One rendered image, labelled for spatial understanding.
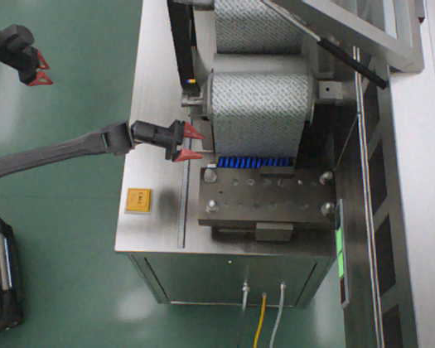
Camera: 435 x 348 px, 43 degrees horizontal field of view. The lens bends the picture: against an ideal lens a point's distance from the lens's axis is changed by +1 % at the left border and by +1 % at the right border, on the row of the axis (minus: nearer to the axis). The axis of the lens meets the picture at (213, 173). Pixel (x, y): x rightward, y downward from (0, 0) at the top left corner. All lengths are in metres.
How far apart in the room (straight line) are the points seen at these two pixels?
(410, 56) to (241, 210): 0.71
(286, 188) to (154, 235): 0.42
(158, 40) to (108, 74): 1.10
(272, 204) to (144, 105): 0.59
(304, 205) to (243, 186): 0.18
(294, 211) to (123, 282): 1.23
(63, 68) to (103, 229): 0.98
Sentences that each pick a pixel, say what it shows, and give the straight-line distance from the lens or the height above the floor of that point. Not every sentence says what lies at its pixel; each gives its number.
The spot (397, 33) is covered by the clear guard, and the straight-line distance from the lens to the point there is 1.03.
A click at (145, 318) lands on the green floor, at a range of 2.53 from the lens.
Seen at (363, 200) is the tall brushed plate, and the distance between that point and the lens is 1.14.
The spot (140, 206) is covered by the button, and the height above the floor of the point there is 0.92.
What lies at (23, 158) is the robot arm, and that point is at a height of 1.23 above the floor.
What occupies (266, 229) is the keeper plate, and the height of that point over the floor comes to 1.01.
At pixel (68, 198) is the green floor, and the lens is 2.78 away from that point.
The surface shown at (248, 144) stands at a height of 1.11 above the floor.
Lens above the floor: 2.46
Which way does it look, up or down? 66 degrees down
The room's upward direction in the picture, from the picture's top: 5 degrees counter-clockwise
